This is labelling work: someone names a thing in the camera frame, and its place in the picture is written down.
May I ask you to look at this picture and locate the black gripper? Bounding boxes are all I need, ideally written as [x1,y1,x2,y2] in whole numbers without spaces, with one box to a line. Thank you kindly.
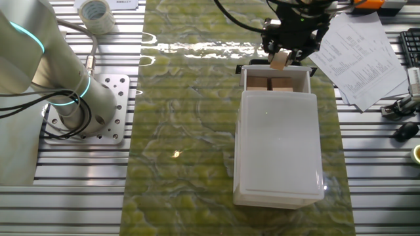
[261,5,331,67]

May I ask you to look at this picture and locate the drawer with black handle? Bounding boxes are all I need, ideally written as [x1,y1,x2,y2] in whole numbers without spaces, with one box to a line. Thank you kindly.
[236,58,318,95]

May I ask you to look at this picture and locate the white drawer cabinet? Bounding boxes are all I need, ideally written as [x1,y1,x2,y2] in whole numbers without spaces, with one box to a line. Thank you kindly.
[232,90,326,210]

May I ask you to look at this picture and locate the printed paper sheet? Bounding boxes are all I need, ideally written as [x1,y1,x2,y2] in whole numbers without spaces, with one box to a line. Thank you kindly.
[329,12,410,106]
[308,22,409,112]

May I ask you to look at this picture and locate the black keyboard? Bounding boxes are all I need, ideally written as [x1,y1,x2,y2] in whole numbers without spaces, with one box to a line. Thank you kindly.
[399,28,420,68]

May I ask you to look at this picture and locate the green marble pattern mat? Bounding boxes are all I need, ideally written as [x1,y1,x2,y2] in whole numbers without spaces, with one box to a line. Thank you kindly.
[119,0,357,236]

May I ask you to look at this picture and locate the black computer mouse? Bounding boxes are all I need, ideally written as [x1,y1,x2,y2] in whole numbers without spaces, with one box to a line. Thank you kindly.
[393,121,420,142]

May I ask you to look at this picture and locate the cream round cup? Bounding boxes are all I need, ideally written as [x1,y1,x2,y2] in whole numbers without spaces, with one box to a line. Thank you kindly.
[409,144,420,165]

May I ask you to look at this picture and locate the clear tape roll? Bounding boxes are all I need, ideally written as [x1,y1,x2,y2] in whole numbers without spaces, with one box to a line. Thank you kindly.
[78,0,116,35]

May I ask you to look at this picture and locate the metal camera mount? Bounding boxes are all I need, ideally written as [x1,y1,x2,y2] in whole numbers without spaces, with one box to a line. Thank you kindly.
[380,94,420,119]

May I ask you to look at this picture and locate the silver finned camera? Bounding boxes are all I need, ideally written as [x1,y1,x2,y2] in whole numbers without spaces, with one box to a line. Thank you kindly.
[406,67,420,96]

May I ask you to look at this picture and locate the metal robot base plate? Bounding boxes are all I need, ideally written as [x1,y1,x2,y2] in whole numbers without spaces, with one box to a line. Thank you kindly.
[42,73,131,145]

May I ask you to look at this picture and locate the grey cable with metal connector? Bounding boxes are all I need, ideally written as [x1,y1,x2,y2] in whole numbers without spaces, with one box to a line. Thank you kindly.
[55,18,98,77]

